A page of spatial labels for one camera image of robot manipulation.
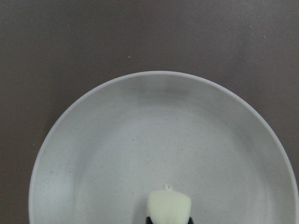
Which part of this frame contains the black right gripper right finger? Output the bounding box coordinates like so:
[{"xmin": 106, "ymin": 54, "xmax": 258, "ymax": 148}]
[{"xmin": 188, "ymin": 217, "xmax": 193, "ymax": 224}]

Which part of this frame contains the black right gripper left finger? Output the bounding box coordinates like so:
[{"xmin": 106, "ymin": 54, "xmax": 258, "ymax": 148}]
[{"xmin": 146, "ymin": 217, "xmax": 152, "ymax": 224}]

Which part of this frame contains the white bun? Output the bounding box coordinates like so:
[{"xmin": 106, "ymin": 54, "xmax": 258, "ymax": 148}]
[{"xmin": 146, "ymin": 185, "xmax": 192, "ymax": 224}]

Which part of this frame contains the white round plate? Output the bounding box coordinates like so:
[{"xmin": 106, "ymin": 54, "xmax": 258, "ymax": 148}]
[{"xmin": 28, "ymin": 71, "xmax": 299, "ymax": 224}]

